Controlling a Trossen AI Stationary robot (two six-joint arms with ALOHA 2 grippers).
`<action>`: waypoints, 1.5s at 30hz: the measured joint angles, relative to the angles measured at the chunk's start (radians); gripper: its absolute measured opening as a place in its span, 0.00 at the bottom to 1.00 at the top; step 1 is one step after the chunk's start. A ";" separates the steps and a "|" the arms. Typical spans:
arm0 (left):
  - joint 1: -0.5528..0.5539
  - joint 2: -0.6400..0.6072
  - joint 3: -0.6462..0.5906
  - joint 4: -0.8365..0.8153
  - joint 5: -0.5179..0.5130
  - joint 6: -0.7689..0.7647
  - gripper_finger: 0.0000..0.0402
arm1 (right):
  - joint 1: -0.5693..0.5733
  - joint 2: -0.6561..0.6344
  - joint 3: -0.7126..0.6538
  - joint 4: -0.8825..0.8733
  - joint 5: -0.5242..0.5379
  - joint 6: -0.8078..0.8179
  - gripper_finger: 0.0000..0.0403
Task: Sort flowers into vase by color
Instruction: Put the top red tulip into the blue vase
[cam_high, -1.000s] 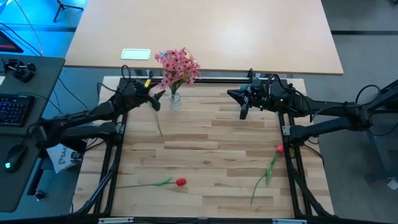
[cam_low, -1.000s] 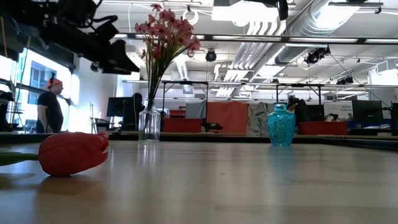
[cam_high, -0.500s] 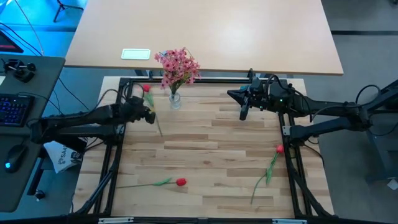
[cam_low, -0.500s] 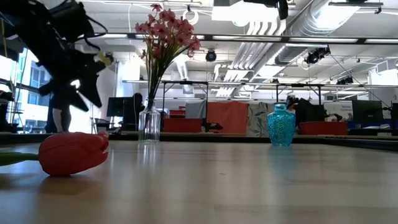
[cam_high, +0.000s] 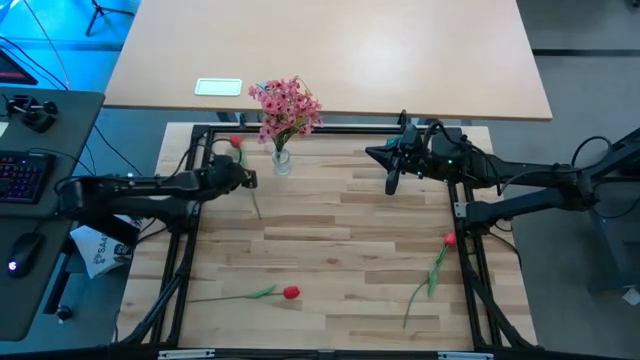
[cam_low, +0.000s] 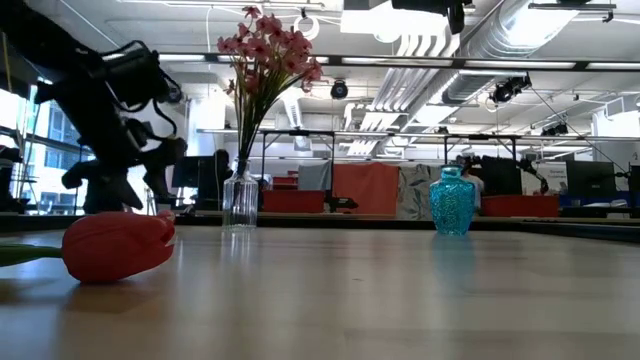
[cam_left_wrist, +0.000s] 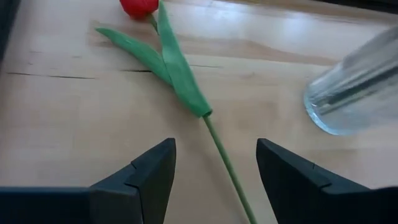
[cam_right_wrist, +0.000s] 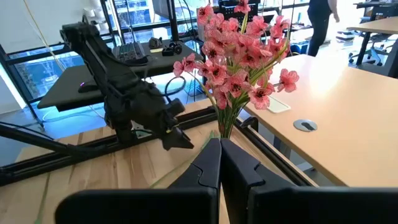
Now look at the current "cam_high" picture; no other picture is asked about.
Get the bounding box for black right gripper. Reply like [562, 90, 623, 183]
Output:
[364, 142, 432, 196]

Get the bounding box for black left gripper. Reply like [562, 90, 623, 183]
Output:
[203, 169, 258, 194]

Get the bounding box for red tulip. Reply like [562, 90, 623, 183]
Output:
[402, 231, 459, 330]
[187, 284, 302, 304]
[229, 134, 263, 221]

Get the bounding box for clear glass vase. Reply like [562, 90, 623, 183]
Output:
[271, 147, 293, 177]

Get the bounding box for large beige table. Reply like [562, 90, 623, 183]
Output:
[102, 0, 554, 122]

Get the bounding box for white printed bag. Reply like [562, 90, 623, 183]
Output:
[69, 224, 136, 280]

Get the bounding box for grey desk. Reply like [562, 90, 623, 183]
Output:
[0, 85, 105, 344]

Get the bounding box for black desk leg bar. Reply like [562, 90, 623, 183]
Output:
[43, 254, 71, 315]

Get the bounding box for black keyboard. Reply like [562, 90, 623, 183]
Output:
[0, 151, 56, 205]

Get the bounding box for black tripod stand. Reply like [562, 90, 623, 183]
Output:
[84, 0, 136, 37]

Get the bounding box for black computer mouse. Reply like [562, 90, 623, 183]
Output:
[5, 232, 45, 280]

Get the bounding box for black metal stand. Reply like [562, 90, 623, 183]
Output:
[587, 127, 640, 296]

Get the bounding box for black monitor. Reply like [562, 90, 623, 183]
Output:
[0, 47, 39, 86]

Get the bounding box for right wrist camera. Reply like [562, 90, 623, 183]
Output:
[399, 124, 426, 151]

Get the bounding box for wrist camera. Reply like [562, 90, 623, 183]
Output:
[212, 154, 236, 174]
[399, 124, 426, 151]

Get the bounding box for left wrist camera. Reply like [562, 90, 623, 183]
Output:
[212, 154, 236, 174]

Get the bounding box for black metal frame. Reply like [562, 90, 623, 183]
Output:
[114, 122, 541, 360]

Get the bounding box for silver metal bracket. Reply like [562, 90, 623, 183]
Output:
[157, 348, 216, 360]
[437, 351, 495, 360]

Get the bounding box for black clamp mount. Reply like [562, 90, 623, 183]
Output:
[4, 94, 59, 134]

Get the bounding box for black cable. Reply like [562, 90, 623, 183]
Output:
[0, 36, 70, 91]

